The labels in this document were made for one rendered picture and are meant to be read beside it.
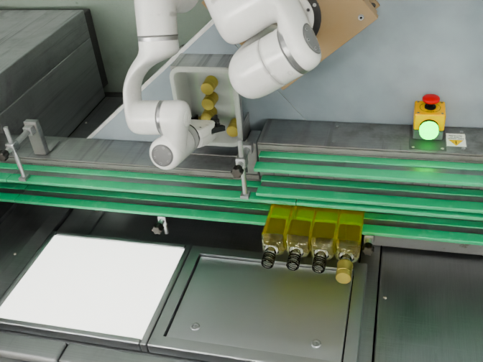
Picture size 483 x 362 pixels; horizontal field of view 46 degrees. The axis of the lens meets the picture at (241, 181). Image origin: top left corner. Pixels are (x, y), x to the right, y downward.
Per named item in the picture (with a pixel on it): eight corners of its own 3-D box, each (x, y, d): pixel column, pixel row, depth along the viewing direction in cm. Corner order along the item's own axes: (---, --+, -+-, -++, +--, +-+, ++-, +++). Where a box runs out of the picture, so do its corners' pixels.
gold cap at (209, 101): (205, 90, 151) (200, 98, 147) (217, 90, 150) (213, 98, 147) (206, 103, 153) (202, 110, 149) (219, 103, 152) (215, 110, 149)
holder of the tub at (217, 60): (194, 143, 164) (185, 158, 158) (180, 53, 148) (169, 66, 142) (252, 146, 160) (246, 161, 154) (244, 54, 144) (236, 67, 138)
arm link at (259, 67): (236, 39, 116) (213, 74, 104) (289, 6, 109) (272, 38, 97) (263, 77, 120) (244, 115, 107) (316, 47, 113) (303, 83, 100)
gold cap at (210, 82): (204, 75, 148) (199, 82, 145) (217, 75, 147) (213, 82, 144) (205, 87, 150) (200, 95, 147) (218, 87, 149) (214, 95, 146)
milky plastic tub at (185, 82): (190, 128, 161) (180, 144, 154) (178, 53, 148) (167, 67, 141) (250, 131, 157) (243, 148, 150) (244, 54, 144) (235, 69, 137)
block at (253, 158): (251, 159, 155) (245, 174, 149) (248, 129, 149) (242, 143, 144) (264, 160, 154) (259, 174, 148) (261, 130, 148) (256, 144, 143)
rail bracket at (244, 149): (246, 179, 150) (234, 209, 141) (240, 124, 141) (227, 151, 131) (257, 180, 150) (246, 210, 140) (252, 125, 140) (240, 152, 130)
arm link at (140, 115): (184, 34, 122) (190, 131, 128) (129, 36, 126) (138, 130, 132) (169, 35, 115) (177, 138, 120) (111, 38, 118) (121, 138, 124)
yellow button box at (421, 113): (412, 123, 144) (412, 139, 138) (415, 97, 140) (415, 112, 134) (441, 125, 142) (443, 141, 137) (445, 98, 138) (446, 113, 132)
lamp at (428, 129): (417, 135, 137) (417, 141, 135) (420, 118, 135) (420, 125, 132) (438, 136, 136) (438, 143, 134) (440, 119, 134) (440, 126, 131)
